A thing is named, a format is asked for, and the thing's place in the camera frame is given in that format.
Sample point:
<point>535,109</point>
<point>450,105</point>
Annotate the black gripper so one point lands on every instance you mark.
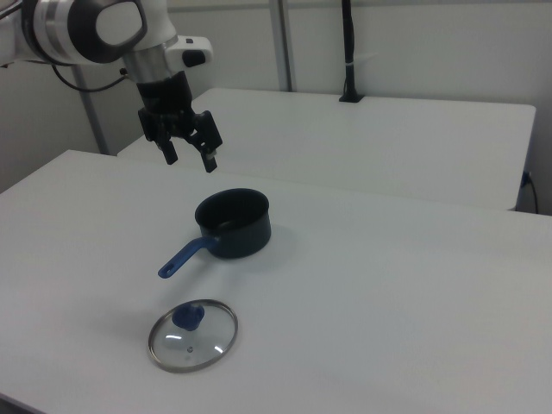
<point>166,97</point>

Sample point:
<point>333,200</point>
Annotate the glass lid with blue knob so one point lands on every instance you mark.
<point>187,318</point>

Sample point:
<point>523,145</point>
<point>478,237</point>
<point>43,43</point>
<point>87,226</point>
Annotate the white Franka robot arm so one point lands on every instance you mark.
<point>116,26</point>

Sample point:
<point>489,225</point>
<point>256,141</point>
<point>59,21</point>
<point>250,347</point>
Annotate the white side table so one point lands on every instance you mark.
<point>345,142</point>

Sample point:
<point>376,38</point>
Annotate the grey metal frame post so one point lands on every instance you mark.
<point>92,121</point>
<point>282,43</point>

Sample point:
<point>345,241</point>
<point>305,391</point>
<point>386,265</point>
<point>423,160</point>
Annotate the black camera pole with clamp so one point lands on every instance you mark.
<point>348,43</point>

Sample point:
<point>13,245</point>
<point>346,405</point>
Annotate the blue wall plug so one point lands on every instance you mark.
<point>525,179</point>

